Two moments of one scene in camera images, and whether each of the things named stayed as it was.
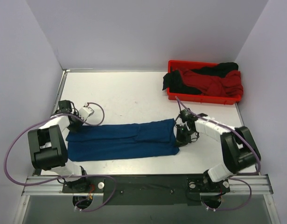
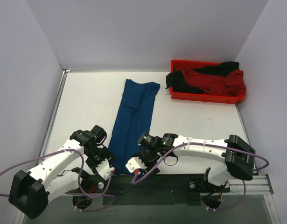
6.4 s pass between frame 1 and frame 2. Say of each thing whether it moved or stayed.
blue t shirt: moved
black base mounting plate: stayed
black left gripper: moved
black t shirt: stayed
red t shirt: stayed
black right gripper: moved
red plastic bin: stayed
